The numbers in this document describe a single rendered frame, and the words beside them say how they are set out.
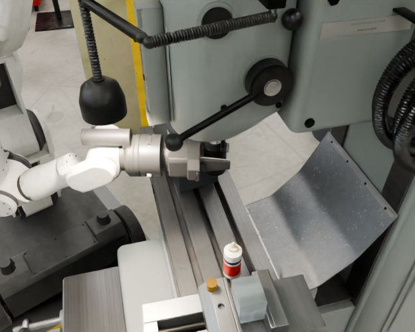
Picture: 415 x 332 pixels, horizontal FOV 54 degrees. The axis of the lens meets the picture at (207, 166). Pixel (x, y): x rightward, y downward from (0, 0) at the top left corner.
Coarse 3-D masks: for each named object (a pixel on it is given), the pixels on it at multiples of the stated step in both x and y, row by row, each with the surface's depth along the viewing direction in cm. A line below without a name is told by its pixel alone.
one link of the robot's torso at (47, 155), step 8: (32, 112) 127; (40, 120) 125; (48, 128) 128; (48, 136) 128; (48, 144) 129; (40, 152) 133; (48, 152) 133; (32, 160) 130; (40, 160) 131; (48, 160) 133; (56, 192) 154; (40, 200) 149; (48, 200) 151; (56, 200) 156; (24, 208) 146; (32, 208) 149; (40, 208) 152; (24, 216) 150
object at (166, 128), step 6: (156, 126) 121; (162, 126) 114; (168, 126) 108; (156, 132) 124; (162, 132) 116; (168, 132) 109; (204, 174) 115; (174, 180) 118; (180, 180) 113; (186, 180) 114; (192, 180) 115; (204, 180) 117; (210, 180) 118; (216, 180) 119; (180, 186) 114; (186, 186) 115; (192, 186) 116; (198, 186) 117
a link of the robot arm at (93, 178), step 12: (72, 156) 88; (60, 168) 84; (72, 168) 81; (84, 168) 80; (96, 168) 79; (108, 168) 80; (72, 180) 82; (84, 180) 82; (96, 180) 82; (108, 180) 82
